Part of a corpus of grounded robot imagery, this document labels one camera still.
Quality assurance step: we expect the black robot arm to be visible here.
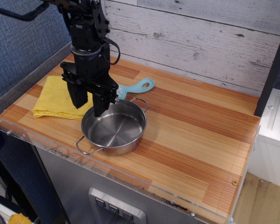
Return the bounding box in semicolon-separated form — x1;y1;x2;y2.
48;0;119;117

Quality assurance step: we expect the silver button control panel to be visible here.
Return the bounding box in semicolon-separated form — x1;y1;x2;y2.
88;187;147;224

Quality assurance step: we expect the black right upright post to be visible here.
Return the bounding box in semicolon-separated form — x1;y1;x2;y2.
254;44;280;117

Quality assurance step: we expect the small metal pan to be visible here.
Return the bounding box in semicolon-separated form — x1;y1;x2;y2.
76;98;149;156

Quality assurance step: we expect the yellow object bottom left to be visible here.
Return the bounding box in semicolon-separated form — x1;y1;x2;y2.
8;213;32;224

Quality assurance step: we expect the clear acrylic edge guard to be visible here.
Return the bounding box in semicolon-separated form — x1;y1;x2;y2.
0;47;260;224

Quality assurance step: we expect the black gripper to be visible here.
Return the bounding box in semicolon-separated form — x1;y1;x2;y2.
61;43;119;117

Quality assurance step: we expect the stainless steel cabinet front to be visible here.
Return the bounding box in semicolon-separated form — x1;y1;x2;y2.
37;147;201;224

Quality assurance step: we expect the yellow folded cloth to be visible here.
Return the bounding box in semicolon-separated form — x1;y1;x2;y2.
32;76;93;120

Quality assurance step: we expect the light blue scrub brush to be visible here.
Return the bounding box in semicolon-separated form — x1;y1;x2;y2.
117;78;154;99

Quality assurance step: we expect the white side unit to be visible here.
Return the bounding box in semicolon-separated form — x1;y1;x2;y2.
247;89;280;186

